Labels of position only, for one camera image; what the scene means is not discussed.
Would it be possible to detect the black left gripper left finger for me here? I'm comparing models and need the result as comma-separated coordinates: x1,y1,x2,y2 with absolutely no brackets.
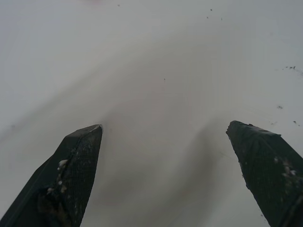
0,124,104,227

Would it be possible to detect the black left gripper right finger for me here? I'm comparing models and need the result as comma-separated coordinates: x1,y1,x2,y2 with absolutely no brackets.
226,120,303,227

